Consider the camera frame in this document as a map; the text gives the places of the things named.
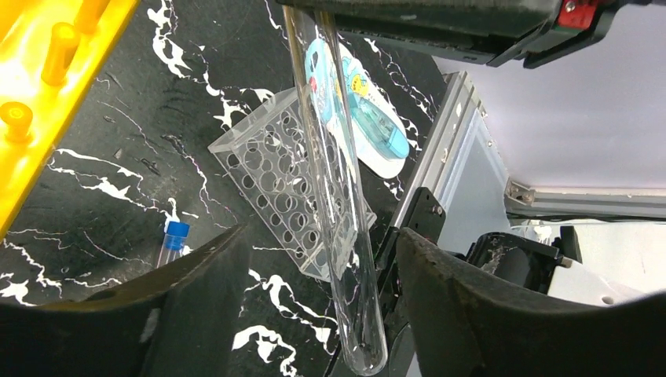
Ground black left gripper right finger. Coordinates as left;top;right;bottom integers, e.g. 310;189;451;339
396;229;665;376

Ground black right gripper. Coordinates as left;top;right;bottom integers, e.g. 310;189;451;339
284;1;620;69

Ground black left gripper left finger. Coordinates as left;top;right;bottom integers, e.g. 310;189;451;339
1;225;251;376

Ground blue capped test tube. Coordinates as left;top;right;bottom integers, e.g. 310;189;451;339
156;221;190;268

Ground large glass test tube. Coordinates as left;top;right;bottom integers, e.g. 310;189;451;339
282;5;388;376

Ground blue correction tape package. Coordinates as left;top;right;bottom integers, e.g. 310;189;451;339
304;38;411;179

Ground clear acrylic tube rack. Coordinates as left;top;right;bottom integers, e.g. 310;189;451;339
208;88;376;282

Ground yellow test tube rack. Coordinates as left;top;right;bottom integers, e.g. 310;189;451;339
1;0;138;234

